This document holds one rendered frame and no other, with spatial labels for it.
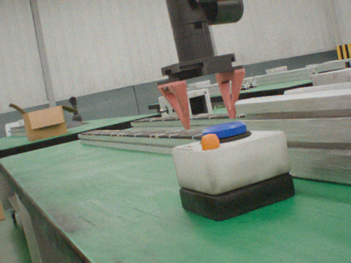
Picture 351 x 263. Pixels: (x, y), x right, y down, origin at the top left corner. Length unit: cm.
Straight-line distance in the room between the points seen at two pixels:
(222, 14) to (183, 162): 40
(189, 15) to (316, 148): 34
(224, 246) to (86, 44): 1163
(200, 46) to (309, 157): 32
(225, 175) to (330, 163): 11
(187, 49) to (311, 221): 45
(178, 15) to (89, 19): 1132
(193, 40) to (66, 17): 1121
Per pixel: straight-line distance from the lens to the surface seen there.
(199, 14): 78
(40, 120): 266
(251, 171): 43
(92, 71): 1187
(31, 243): 270
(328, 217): 38
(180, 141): 87
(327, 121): 47
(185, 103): 75
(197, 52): 76
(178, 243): 39
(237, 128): 45
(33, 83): 1160
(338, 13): 898
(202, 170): 43
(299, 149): 51
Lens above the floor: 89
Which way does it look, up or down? 5 degrees down
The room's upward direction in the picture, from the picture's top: 11 degrees counter-clockwise
